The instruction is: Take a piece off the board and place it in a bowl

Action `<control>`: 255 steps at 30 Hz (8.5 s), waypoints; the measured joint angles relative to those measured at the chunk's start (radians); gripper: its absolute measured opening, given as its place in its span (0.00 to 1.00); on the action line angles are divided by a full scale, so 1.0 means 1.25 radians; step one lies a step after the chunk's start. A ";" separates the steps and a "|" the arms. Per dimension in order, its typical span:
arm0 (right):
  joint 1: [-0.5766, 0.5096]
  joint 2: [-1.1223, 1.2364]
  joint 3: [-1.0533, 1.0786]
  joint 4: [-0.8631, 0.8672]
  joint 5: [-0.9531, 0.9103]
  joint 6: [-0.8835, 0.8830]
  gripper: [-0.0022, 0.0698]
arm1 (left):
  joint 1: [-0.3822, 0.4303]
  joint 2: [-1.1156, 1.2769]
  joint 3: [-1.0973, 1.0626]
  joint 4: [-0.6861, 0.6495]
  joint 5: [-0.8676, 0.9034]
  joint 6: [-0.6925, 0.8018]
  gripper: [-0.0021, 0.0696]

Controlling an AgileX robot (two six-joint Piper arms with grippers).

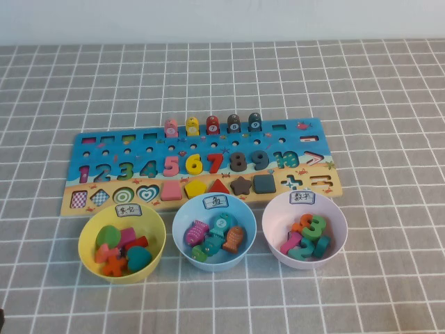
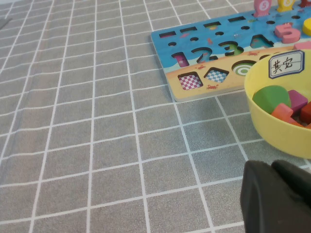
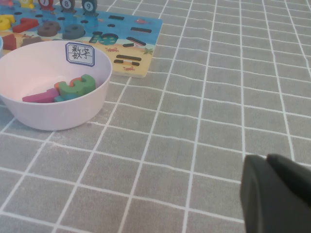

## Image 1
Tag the paper label on blue bowl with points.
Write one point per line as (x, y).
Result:
(216, 202)

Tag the orange wooden number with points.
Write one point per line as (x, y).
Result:
(297, 226)

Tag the paper label on pink bowl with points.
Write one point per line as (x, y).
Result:
(302, 197)

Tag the magenta wooden rectangle block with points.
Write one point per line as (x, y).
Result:
(128, 236)

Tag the slate wooden number nine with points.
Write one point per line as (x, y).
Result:
(264, 158)

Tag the dark teal wooden number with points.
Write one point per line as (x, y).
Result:
(321, 247)

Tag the light blue plastic bowl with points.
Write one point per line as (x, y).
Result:
(180, 240)

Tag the blue wooden number puzzle board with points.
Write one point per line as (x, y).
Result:
(205, 143)

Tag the magenta wooden fish piece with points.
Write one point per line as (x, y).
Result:
(195, 233)

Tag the brown wooden number eight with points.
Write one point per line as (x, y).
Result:
(238, 162)

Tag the salmon wooden block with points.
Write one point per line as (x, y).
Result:
(103, 253)

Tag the dark slate wooden fish piece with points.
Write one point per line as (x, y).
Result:
(254, 122)

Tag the green wooden oval block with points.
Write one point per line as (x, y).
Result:
(107, 236)

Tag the yellow wooden fish piece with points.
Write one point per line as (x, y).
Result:
(192, 127)

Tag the yellow wooden number six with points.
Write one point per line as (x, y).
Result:
(193, 167)

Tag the pink wooden number one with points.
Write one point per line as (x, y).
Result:
(290, 243)

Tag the orange wooden fish piece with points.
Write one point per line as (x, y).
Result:
(233, 239)

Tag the blue-green wooden fish piece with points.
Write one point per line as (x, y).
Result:
(212, 245)

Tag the red wooden number seven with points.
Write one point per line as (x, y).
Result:
(216, 163)

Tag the brown wooden star block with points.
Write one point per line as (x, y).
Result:
(241, 185)

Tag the yellow wooden pentagon block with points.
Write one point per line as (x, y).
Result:
(195, 189)

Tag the green wooden fish piece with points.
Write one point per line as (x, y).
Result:
(199, 253)

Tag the yellow plastic bowl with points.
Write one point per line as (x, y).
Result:
(87, 250)

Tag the pale pink plastic bowl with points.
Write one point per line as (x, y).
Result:
(273, 240)

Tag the red wooden fish piece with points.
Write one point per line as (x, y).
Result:
(212, 126)

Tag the pink wooden fish piece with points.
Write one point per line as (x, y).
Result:
(171, 129)

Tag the teal wooden fish piece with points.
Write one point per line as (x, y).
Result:
(219, 224)

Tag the orange wooden plus sign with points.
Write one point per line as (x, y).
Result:
(113, 266)

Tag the grey checked tablecloth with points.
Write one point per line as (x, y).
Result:
(382, 139)

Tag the brown wooden fish piece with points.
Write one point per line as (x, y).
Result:
(233, 124)

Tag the pink wooden number five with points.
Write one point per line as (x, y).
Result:
(171, 171)

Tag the paper label on yellow bowl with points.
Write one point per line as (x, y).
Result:
(128, 211)

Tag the dark slate wooden square block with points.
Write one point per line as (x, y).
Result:
(264, 183)

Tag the green wooden number three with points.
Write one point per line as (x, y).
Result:
(314, 228)

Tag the red wooden bar block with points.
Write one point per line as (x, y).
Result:
(137, 242)

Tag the red wooden triangle block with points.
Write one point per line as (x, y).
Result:
(218, 188)

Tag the pink wooden trapezoid block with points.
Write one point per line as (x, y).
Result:
(170, 192)

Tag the teal wooden heart block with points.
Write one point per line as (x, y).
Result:
(139, 259)

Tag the teal wooden number two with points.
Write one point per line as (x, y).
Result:
(301, 250)

